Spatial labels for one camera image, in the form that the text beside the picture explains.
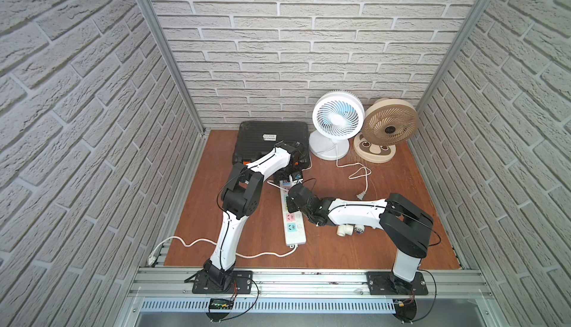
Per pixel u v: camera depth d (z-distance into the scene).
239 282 0.75
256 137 1.09
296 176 0.78
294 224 0.85
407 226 0.48
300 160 0.98
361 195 0.92
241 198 0.57
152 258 0.81
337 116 0.88
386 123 0.90
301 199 0.67
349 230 0.83
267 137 1.07
